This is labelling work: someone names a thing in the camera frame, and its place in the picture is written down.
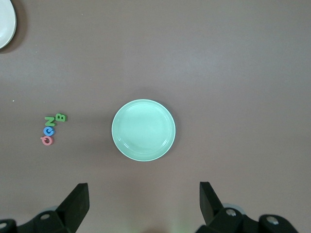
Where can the brown table cover mat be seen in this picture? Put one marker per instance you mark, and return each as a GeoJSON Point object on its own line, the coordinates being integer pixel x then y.
{"type": "Point", "coordinates": [218, 72]}

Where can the green letter N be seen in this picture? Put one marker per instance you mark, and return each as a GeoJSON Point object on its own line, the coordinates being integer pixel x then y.
{"type": "Point", "coordinates": [50, 121]}

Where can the blue letter C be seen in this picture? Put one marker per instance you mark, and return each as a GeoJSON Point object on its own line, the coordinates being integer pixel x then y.
{"type": "Point", "coordinates": [50, 131]}

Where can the pink letter Q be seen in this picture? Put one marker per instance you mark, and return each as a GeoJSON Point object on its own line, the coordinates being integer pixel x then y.
{"type": "Point", "coordinates": [47, 140]}

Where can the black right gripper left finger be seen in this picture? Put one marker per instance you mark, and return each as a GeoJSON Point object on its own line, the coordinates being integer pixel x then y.
{"type": "Point", "coordinates": [73, 213]}

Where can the light green plate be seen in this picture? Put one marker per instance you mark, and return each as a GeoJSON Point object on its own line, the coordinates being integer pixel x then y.
{"type": "Point", "coordinates": [143, 129]}

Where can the cream plate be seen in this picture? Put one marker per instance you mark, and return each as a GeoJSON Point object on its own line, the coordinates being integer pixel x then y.
{"type": "Point", "coordinates": [6, 21]}

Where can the green letter B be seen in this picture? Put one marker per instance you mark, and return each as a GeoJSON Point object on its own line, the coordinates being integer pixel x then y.
{"type": "Point", "coordinates": [61, 117]}

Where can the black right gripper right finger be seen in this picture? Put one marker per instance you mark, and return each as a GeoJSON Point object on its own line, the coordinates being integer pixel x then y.
{"type": "Point", "coordinates": [213, 213]}

